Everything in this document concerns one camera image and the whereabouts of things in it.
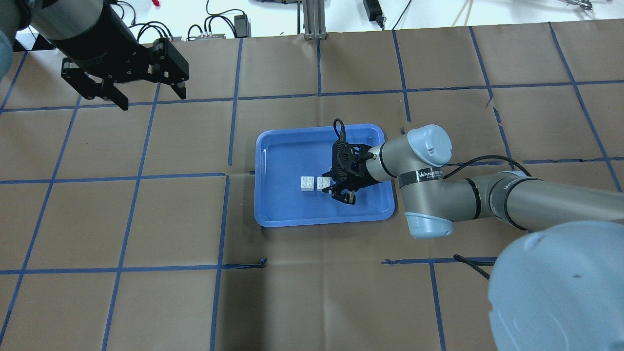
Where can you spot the black power adapter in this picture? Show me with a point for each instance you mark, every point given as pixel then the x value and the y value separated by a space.
pixel 374 12

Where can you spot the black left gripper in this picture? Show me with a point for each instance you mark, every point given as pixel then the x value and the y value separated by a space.
pixel 111 45

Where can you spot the brown paper table cover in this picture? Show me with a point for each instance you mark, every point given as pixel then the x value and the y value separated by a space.
pixel 135 230

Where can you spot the blue plastic tray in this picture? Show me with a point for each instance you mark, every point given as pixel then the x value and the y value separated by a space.
pixel 283 157

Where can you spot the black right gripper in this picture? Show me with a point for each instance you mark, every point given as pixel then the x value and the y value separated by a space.
pixel 360 181

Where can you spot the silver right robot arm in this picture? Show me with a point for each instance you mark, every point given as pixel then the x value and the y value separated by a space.
pixel 557 288

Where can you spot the white block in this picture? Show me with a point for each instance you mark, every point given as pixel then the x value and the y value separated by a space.
pixel 321 184
pixel 307 183

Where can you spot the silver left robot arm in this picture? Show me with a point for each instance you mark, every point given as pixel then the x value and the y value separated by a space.
pixel 18 14

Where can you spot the aluminium frame post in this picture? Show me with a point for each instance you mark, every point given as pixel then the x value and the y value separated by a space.
pixel 313 19

